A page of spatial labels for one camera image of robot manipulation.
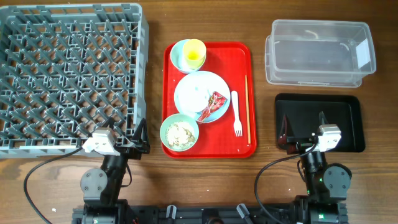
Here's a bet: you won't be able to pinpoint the green bowl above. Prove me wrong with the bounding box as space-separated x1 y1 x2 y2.
160 113 199 152

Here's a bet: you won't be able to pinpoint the rice and food scraps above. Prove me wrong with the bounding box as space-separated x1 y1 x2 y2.
165 121 197 151

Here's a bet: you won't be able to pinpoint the white napkin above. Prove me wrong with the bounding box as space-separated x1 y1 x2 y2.
178 79 210 113

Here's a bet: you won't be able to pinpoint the red snack wrapper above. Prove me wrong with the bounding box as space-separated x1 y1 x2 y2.
197 91 227 123

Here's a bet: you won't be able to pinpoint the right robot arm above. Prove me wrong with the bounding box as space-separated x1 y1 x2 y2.
277 112 352 224

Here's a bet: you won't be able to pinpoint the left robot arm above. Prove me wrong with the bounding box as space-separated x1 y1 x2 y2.
72 118 150 224

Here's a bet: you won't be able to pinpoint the grey dishwasher rack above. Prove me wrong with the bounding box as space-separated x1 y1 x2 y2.
1 3 149 159

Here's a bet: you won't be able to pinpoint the black plastic tray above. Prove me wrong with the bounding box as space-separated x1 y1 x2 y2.
275 93 366 152

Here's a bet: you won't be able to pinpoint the white plastic fork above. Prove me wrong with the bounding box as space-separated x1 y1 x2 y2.
231 91 243 137

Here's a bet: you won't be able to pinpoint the wooden chopstick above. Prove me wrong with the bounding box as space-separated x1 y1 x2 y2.
245 75 251 145

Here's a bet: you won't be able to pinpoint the clear plastic bin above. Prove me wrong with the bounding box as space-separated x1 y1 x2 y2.
264 19 376 88

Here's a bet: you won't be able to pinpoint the light blue plate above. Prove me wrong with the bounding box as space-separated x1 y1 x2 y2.
174 71 231 123

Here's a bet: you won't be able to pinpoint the light blue small bowl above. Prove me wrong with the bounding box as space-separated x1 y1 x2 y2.
170 39 206 74

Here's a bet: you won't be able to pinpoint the yellow plastic cup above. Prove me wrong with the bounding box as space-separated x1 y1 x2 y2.
182 39 206 69

